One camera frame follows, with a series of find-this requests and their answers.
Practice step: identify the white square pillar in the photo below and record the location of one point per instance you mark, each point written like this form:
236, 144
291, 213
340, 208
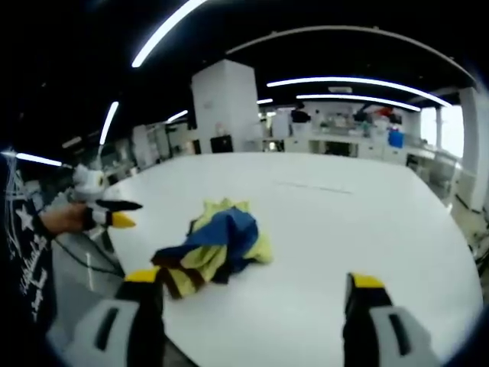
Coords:
225, 105

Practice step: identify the black box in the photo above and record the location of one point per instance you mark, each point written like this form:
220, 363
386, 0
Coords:
221, 144

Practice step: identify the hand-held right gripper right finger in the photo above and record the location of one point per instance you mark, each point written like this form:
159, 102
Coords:
376, 309

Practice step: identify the person's dark printed shirt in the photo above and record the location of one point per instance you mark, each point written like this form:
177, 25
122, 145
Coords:
23, 244

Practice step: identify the blue storage bin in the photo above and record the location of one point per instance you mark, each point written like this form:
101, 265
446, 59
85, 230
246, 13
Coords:
396, 138

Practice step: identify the person's left hand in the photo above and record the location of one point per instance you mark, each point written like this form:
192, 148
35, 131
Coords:
63, 221

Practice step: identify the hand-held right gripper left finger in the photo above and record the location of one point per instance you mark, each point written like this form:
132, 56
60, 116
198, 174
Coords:
133, 306

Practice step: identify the white lab counter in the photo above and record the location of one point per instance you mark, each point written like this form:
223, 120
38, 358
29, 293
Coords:
344, 143

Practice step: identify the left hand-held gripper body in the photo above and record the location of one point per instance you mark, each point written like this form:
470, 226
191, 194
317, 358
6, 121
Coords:
87, 182

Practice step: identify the blue and yellow garment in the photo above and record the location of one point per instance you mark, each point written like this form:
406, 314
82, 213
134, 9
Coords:
225, 244

